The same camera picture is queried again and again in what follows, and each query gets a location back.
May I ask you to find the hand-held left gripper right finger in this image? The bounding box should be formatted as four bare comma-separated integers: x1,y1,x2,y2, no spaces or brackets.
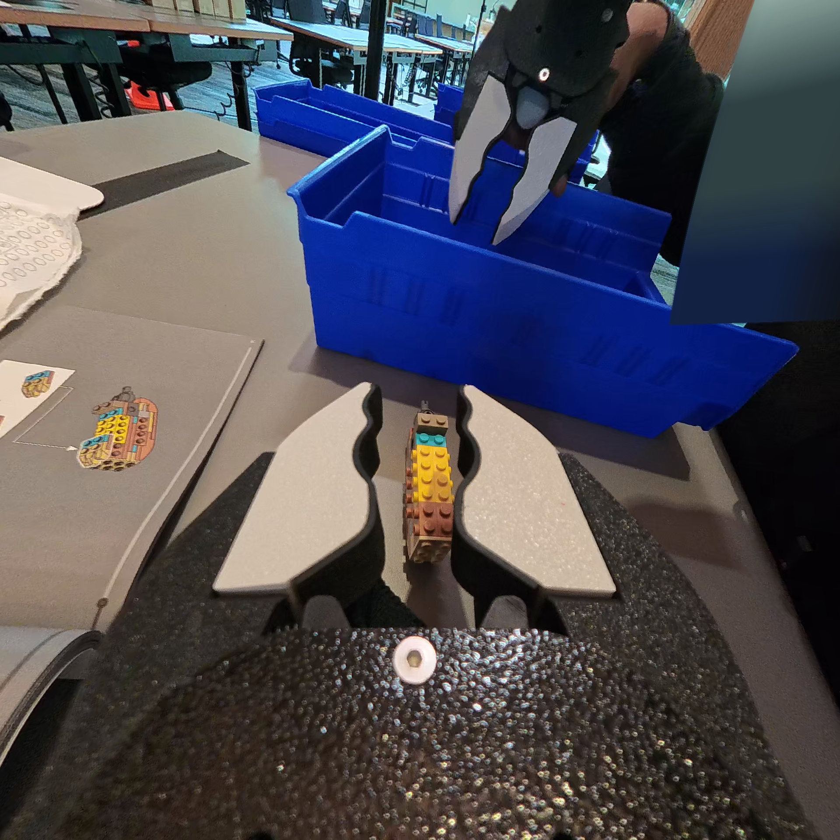
451,385,619,626

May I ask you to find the empty blue plastic bin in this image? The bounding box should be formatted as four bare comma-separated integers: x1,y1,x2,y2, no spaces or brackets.
433,83,599,186
254,79,460,160

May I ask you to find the partly built lego boat model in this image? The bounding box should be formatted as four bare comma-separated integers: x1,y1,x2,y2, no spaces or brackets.
402,398,455,566

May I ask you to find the grey lego instruction booklet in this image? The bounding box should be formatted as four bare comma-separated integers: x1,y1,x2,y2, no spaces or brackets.
0,305,265,746

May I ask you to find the long wooden-top table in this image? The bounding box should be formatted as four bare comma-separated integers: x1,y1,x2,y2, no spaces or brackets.
0,3,294,131
271,17,434,105

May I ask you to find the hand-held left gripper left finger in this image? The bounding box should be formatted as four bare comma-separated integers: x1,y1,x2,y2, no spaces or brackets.
212,382,387,616

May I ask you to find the black office chair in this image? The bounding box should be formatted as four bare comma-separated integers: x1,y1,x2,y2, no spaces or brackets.
118,31,219,114
287,0,337,81

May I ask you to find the person's black shirt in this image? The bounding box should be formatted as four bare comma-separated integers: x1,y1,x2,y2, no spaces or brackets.
600,59,726,265

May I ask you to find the white plastic stand base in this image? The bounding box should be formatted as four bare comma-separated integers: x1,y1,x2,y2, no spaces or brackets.
0,156,105,213

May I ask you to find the black tape strip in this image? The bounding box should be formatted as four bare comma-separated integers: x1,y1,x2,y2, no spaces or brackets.
77,150,251,214

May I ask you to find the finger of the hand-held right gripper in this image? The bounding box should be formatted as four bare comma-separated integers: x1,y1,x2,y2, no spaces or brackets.
448,72,511,226
491,123,577,247

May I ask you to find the white perforated sheet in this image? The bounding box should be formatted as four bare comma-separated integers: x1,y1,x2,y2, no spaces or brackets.
0,193,84,330

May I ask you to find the black vertical post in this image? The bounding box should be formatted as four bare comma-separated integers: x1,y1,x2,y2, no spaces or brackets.
367,0,389,104

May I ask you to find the person's right forearm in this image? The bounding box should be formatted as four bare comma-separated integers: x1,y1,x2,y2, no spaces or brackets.
600,0,690,132

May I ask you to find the blue plastic bin holding bricks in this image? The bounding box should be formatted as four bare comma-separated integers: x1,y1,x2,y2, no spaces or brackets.
287,125,799,440

